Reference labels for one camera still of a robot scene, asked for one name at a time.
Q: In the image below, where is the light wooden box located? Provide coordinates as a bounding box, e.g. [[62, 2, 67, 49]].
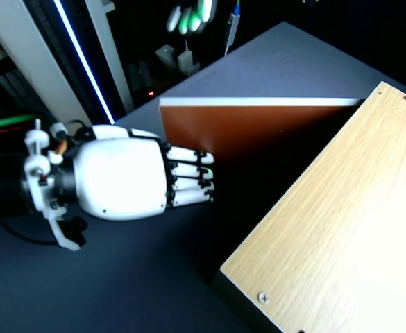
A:
[[208, 80, 406, 333]]

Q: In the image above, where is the white frame column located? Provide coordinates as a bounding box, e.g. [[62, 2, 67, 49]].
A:
[[84, 0, 135, 112], [0, 0, 92, 128]]

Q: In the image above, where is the black device with red light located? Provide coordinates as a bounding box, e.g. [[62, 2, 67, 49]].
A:
[[126, 61, 160, 102]]

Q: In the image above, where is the black cable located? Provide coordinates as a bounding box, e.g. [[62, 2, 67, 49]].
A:
[[0, 220, 60, 246]]

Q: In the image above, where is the white bracket block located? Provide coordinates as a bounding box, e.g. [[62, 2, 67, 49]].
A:
[[155, 38, 201, 74]]

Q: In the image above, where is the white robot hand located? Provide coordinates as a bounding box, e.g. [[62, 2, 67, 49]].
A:
[[72, 123, 216, 222], [166, 0, 219, 35]]

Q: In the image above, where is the glowing led light strip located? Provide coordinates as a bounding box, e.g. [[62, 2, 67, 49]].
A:
[[52, 0, 116, 125]]

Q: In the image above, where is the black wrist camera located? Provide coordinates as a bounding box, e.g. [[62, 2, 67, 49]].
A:
[[60, 215, 87, 246]]

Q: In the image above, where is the white adapter with cable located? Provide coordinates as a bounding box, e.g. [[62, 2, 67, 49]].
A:
[[222, 0, 242, 56]]

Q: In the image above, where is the white cabinet door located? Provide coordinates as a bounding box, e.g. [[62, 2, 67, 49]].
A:
[[158, 96, 365, 167]]

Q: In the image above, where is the green cable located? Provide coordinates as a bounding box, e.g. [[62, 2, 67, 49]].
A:
[[0, 114, 35, 132]]

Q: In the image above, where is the grey table cloth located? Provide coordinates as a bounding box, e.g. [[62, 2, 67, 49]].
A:
[[0, 20, 406, 333]]

